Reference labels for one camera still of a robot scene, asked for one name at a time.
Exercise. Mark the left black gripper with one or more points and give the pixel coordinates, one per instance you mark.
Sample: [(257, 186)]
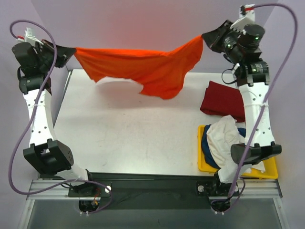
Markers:
[(55, 54)]

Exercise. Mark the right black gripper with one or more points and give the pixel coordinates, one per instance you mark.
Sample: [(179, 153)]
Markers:
[(220, 36)]

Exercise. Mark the orange t shirt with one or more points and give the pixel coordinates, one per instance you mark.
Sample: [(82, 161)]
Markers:
[(160, 73)]

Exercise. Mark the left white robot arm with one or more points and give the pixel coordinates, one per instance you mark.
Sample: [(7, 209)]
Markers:
[(45, 153)]

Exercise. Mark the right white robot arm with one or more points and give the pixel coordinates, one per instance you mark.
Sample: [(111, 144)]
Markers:
[(239, 43)]

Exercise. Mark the dark red folded t shirt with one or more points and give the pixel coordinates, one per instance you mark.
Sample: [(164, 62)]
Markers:
[(223, 100)]

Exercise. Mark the white t shirt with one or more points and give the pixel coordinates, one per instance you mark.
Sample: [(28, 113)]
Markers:
[(220, 137)]

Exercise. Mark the navy blue t shirt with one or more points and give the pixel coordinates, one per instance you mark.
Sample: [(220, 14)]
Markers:
[(205, 149)]

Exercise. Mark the yellow plastic tray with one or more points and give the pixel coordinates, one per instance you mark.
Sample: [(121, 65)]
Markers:
[(269, 164)]

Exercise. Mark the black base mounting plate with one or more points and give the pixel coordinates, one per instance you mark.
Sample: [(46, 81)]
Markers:
[(151, 192)]

